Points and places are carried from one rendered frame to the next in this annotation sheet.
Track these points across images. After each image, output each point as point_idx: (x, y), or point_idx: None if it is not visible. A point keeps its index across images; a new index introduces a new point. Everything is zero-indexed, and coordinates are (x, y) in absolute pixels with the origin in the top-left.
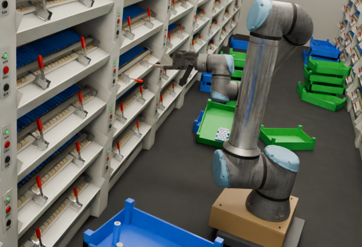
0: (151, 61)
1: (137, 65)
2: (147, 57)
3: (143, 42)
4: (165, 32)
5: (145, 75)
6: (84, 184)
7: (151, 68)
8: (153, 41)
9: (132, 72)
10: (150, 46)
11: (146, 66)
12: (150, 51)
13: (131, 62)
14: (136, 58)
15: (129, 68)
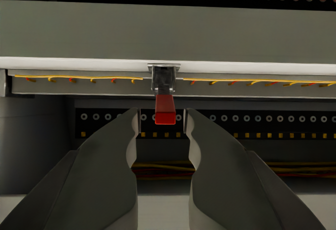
0: (45, 64)
1: (211, 72)
2: (72, 79)
3: (29, 105)
4: None
5: (172, 14)
6: None
7: (81, 32)
8: (0, 136)
9: (314, 72)
10: (4, 105)
11: (175, 70)
12: (22, 93)
13: (251, 97)
14: (195, 96)
15: (311, 92)
